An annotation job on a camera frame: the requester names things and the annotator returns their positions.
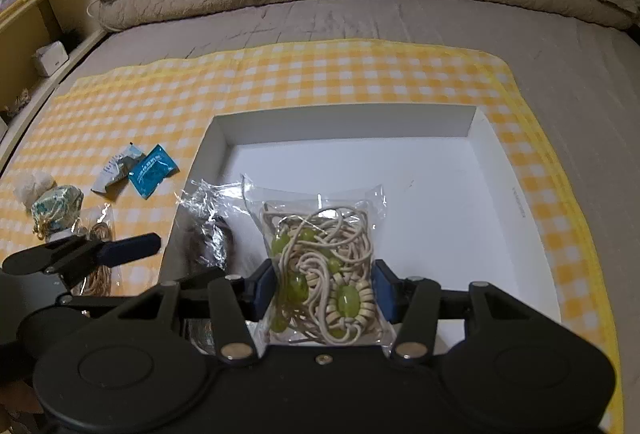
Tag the bag with dark cord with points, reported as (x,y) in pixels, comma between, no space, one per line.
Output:
(206,214)

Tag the blue sachet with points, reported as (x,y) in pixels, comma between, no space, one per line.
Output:
(148,173)

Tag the floral drawstring pouch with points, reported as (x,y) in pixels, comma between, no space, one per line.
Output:
(56,210)

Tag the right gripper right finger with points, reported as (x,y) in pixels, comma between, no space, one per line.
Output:
(412,306)

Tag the white shallow box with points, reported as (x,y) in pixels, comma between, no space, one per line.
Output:
(442,196)

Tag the yellow checkered cloth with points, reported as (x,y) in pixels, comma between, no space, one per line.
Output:
(171,103)

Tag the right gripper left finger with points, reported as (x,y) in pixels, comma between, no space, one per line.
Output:
(234,302)

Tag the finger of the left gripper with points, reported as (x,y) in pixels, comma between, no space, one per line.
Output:
(74,258)

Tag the bag with green bead cord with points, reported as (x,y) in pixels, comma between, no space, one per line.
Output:
(322,247)

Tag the wooden shelf unit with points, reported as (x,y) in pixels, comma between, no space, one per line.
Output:
(27,25)

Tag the white mesh pouch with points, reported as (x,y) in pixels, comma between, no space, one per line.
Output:
(29,187)

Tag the tissue box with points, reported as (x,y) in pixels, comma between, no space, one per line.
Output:
(48,59)

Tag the grey white sachet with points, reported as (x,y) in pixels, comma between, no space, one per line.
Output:
(113,177)

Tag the grey bed sheet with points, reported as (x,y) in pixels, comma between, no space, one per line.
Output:
(580,80)

